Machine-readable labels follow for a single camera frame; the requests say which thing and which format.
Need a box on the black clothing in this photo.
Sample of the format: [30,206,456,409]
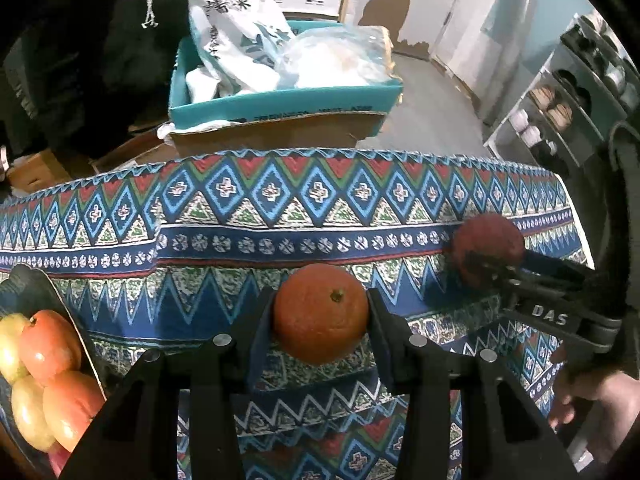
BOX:
[0,0,193,158]

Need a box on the white printed plastic bag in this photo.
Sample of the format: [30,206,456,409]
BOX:
[187,0,296,98]

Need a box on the pink red fruit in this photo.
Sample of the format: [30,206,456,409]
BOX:
[46,447,73,478]

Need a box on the small yellow pear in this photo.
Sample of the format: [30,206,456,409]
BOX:
[11,374,57,452]

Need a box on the scalloped glass plate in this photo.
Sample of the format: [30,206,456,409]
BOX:
[0,263,108,480]

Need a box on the teal cardboard box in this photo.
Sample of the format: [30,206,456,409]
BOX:
[167,20,405,128]

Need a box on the clear plastic bag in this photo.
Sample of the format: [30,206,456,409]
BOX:
[277,25,396,90]

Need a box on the white door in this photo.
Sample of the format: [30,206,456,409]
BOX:
[432,0,536,126]

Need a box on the dark red fruit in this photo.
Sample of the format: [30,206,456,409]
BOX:
[451,213,527,289]

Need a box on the orange red fruit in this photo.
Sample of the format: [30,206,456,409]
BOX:
[42,370,107,453]

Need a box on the red apple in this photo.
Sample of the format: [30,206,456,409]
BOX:
[19,310,82,387]

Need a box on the brown shoe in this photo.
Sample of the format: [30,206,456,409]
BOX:
[530,85,556,111]
[545,102,573,128]

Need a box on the orange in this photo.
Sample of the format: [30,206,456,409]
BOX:
[272,263,371,366]

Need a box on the blue patterned tablecloth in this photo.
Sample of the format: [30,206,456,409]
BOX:
[0,147,596,480]

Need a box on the brown cardboard box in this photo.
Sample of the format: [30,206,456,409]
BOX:
[170,109,388,158]
[90,130,176,173]
[5,147,73,196]

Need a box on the white crumpled paper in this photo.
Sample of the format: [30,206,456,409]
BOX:
[157,117,243,142]

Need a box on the person's right hand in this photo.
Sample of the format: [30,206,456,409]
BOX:
[549,347,640,431]

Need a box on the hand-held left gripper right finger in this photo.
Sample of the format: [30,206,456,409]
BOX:
[367,287,566,480]

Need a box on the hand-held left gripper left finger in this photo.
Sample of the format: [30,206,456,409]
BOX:
[59,287,278,480]

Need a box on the grey shoe rack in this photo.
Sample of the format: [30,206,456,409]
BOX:
[484,12,640,181]

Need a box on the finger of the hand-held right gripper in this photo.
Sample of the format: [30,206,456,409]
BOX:
[520,249,598,286]
[462,251,576,311]

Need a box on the large green pear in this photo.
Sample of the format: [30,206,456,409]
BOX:
[0,312,32,385]

